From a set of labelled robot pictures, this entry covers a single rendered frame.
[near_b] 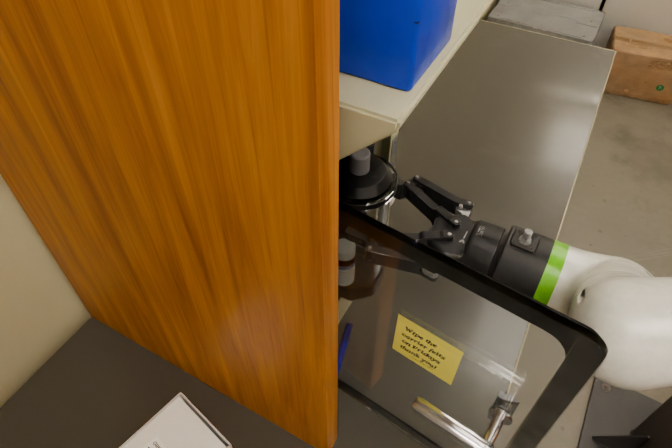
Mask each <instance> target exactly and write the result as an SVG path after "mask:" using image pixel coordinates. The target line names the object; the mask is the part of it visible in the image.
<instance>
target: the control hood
mask: <svg viewBox="0 0 672 448"><path fill-rule="evenodd" d="M493 1H494V0H457V5H456V11H455V16H454V22H453V28H452V34H451V39H450V41H449V42H448V43H447V45H446V46H445V47H444V49H443V50H442V51H441V52H440V54H439V55H438V56H437V58H436V59H435V60H434V61H433V63H432V64H431V65H430V67H429V68H428V69H427V70H426V72H425V73H424V74H423V75H422V77H421V78H420V79H419V81H418V82H417V83H416V84H415V86H414V87H413V88H412V90H410V91H403V90H400V89H397V88H393V87H390V86H387V85H383V84H380V83H376V82H373V81H370V80H366V79H363V78H360V77H356V76H353V75H349V74H346V73H343V72H339V160H341V159H343V158H345V157H347V156H349V155H351V154H353V153H355V152H357V151H359V150H361V149H363V148H365V147H367V146H369V145H371V144H373V143H375V142H377V141H379V140H382V139H384V138H386V137H388V136H390V135H392V134H394V133H396V132H397V131H398V130H399V128H400V127H401V126H402V124H403V123H404V122H405V120H406V119H407V118H408V116H409V115H410V114H411V112H412V111H413V110H414V108H415V107H416V106H417V104H418V103H419V101H420V100H421V99H422V97H423V96H424V95H425V93H426V92H427V91H428V89H429V88H430V87H431V85H432V84H433V83H434V81H435V80H436V78H437V77H438V76H439V74H440V73H441V72H442V70H443V69H444V68H445V66H446V65H447V64H448V62H449V61H450V60H451V58H452V57H453V56H454V54H455V53H456V51H457V50H458V49H459V47H460V46H461V45H462V43H463V42H464V41H465V39H466V38H467V37H468V35H469V34H470V33H471V31H472V30H473V28H474V27H475V26H476V24H477V23H478V22H479V20H480V19H481V18H482V16H483V15H484V14H485V12H486V11H487V10H488V8H489V7H490V6H491V4H492V3H493Z"/></svg>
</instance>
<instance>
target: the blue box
mask: <svg viewBox="0 0 672 448"><path fill-rule="evenodd" d="M456 5H457V0H340V56H339V72H343V73H346V74H349V75H353V76H356V77H360V78H363V79H366V80H370V81H373V82H376V83H380V84H383V85H387V86H390V87H393V88H397V89H400V90H403V91H410V90H412V88H413V87H414V86H415V84H416V83H417V82H418V81H419V79H420V78H421V77H422V75H423V74H424V73H425V72H426V70H427V69H428V68H429V67H430V65H431V64H432V63H433V61H434V60H435V59H436V58H437V56H438V55H439V54H440V52H441V51H442V50H443V49H444V47H445V46H446V45H447V43H448V42H449V41H450V39H451V34H452V28H453V22H454V16H455V11H456Z"/></svg>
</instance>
